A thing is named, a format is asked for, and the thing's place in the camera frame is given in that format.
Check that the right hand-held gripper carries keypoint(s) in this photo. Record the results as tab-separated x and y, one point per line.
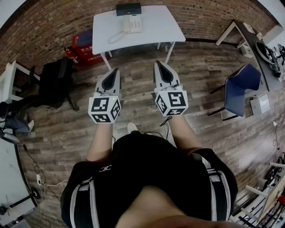
173	101

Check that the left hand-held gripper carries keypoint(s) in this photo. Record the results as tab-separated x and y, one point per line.
104	109

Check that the white telephone handset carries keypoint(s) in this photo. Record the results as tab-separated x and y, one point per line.
126	24

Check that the white desk telephone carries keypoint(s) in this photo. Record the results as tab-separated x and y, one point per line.
136	24

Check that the person's right forearm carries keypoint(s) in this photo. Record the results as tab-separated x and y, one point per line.
184	135

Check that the person's left forearm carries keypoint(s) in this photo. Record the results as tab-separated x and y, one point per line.
100	142

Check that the red fire equipment box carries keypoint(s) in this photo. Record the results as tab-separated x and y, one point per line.
88	54

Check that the red fire extinguisher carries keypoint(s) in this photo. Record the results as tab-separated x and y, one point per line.
71	54

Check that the dark blue cloth bag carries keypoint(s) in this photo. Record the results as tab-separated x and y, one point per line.
87	38

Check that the person's white shoe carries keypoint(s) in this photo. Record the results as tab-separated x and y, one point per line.
132	127

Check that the white table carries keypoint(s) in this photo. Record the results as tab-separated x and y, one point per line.
155	26

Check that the black office chair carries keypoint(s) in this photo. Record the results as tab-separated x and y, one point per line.
55	84

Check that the black rectangular box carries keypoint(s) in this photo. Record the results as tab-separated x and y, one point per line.
128	9

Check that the blue chair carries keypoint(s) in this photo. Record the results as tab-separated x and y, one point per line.
240	91

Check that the small white box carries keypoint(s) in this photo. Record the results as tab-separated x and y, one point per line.
247	50

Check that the dark grey desk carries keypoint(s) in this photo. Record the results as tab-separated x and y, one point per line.
256	55

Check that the person's black shirt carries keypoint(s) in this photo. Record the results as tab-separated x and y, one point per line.
142	169

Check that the white carton box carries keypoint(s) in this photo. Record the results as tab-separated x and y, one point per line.
260	104

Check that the white desk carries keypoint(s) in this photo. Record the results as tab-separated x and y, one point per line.
7	82

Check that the round black white device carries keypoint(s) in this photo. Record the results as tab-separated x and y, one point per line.
265	53

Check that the white power strip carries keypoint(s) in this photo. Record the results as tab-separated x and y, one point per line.
39	179

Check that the person's chin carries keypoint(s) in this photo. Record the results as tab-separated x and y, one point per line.
160	207

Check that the white workbench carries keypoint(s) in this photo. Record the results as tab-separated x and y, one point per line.
11	178

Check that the white equipment rack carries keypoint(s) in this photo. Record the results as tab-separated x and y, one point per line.
262	200

